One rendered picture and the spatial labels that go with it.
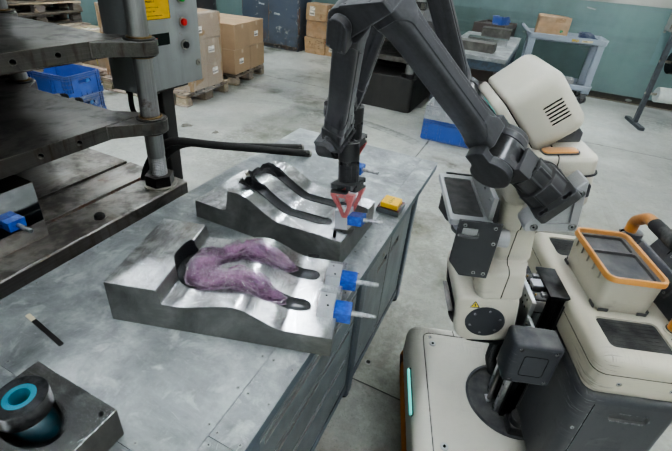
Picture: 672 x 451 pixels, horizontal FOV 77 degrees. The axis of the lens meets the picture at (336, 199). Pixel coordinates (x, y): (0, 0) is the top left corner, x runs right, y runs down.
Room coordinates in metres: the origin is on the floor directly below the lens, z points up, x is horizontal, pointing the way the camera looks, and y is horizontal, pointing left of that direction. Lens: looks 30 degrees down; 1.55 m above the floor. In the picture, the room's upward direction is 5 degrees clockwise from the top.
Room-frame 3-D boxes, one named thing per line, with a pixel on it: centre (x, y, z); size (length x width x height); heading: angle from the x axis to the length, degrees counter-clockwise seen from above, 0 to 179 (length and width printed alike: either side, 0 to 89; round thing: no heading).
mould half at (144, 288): (0.77, 0.22, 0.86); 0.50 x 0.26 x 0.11; 84
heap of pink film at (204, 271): (0.78, 0.21, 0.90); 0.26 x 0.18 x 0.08; 84
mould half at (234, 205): (1.13, 0.16, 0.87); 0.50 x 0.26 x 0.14; 67
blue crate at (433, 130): (4.18, -1.15, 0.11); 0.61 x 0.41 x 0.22; 67
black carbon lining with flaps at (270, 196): (1.12, 0.15, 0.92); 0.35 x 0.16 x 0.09; 67
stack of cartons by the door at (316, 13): (7.96, 0.38, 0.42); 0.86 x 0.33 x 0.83; 67
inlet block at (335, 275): (0.81, -0.06, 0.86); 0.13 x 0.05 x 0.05; 84
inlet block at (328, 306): (0.70, -0.05, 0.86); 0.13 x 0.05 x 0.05; 84
